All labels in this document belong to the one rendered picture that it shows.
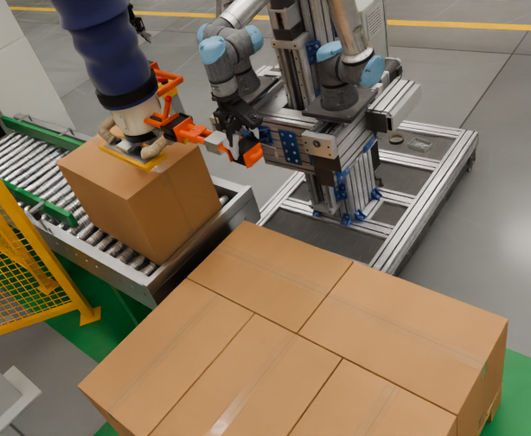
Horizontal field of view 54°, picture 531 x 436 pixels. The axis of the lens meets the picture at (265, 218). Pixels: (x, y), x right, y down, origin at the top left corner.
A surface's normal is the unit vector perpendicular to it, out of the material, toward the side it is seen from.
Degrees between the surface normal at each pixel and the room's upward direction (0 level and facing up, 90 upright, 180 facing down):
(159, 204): 90
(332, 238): 0
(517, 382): 0
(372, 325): 0
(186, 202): 90
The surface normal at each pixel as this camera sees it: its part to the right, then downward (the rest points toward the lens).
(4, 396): 0.76, 0.27
